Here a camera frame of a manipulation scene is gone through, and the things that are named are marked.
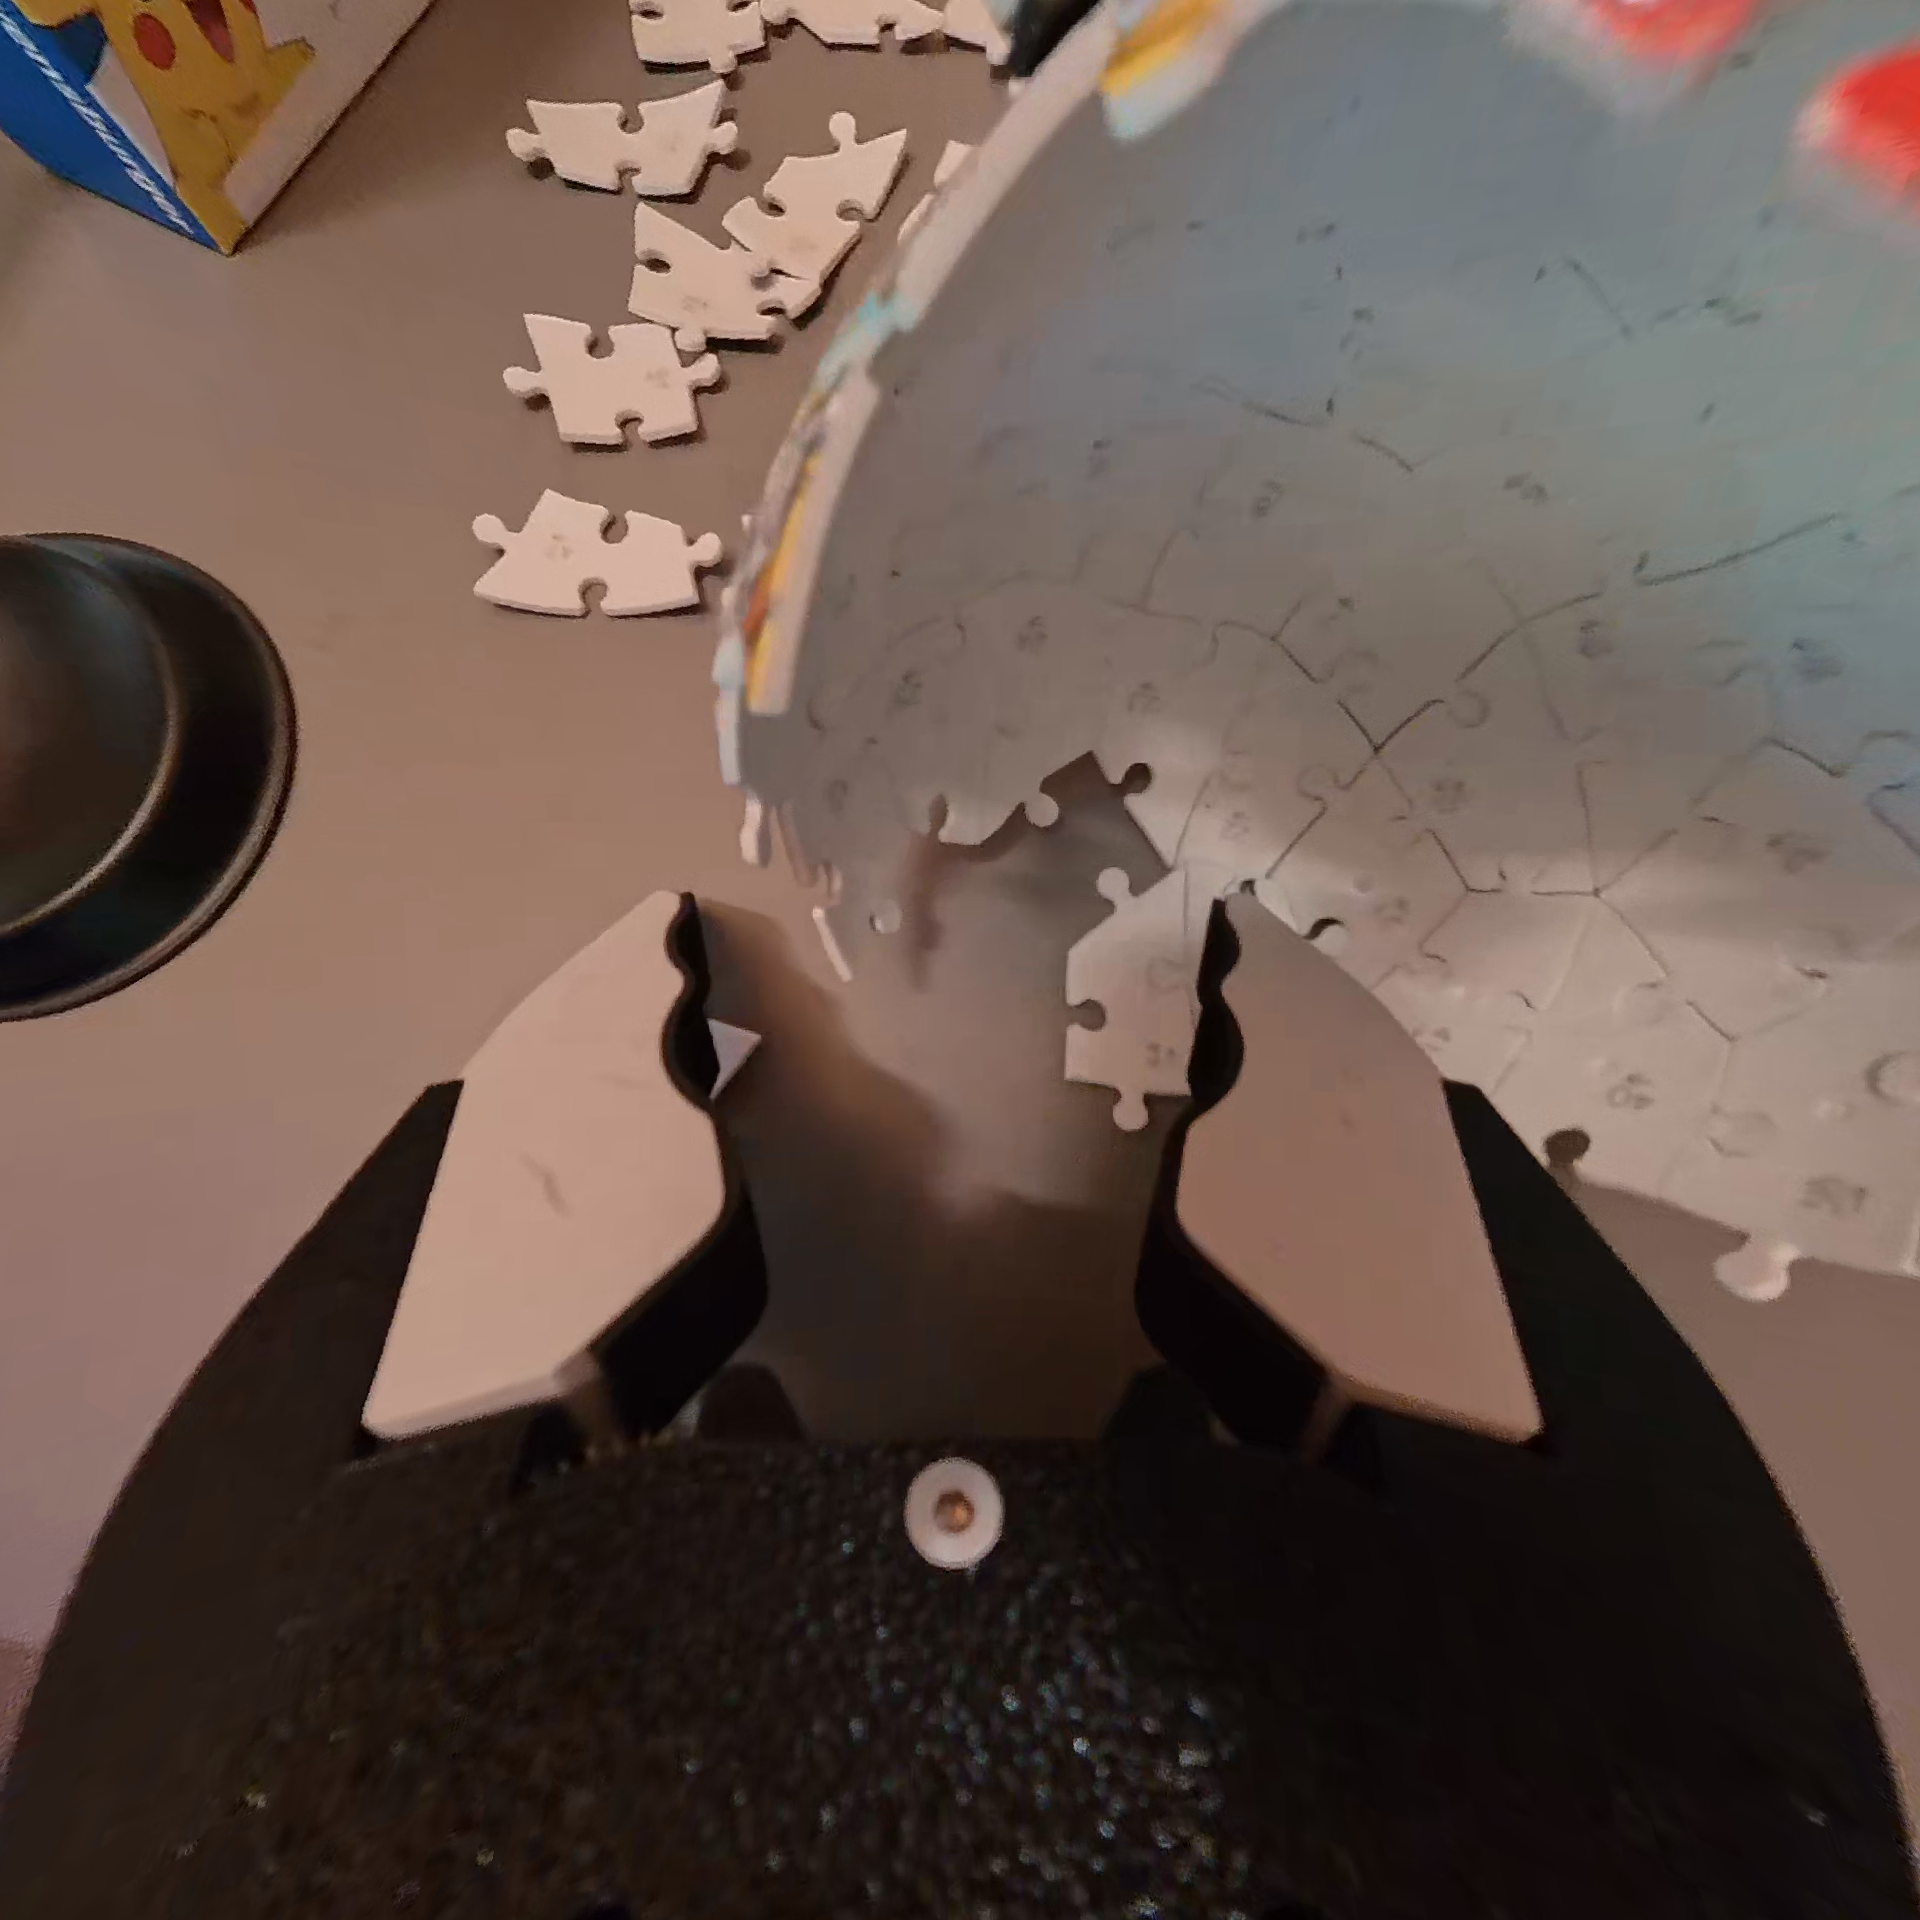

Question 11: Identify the colourful cartoon puzzle ball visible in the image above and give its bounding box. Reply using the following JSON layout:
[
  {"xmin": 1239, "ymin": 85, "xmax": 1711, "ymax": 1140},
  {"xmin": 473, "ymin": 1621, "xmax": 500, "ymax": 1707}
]
[{"xmin": 717, "ymin": 0, "xmax": 1920, "ymax": 1305}]

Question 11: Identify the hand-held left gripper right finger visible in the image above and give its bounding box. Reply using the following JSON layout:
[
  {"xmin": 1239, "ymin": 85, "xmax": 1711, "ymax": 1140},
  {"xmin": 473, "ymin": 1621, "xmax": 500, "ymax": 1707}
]
[{"xmin": 1132, "ymin": 895, "xmax": 1548, "ymax": 1454}]

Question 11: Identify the black round ball stand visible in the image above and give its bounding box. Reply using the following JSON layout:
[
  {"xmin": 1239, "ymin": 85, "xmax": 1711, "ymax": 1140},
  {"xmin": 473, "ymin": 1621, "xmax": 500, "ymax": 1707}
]
[{"xmin": 0, "ymin": 533, "xmax": 298, "ymax": 1025}]

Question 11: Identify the white jigsaw piece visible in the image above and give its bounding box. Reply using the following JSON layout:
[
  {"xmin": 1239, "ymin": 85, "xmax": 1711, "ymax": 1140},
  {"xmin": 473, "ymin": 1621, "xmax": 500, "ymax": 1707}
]
[{"xmin": 1063, "ymin": 867, "xmax": 1221, "ymax": 1132}]

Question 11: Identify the blue and yellow puzzle box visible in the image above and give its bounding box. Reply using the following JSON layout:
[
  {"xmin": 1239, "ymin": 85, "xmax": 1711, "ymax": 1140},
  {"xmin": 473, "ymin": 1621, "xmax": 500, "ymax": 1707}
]
[{"xmin": 0, "ymin": 0, "xmax": 437, "ymax": 255}]

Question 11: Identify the pile of white puzzle pieces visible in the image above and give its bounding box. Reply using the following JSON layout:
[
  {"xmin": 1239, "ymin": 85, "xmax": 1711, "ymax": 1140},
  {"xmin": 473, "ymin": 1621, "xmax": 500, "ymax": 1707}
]
[{"xmin": 472, "ymin": 0, "xmax": 1023, "ymax": 620}]

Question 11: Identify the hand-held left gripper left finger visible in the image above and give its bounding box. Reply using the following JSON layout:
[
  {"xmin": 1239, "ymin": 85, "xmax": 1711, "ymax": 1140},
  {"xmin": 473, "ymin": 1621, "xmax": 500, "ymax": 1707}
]
[{"xmin": 359, "ymin": 892, "xmax": 770, "ymax": 1443}]

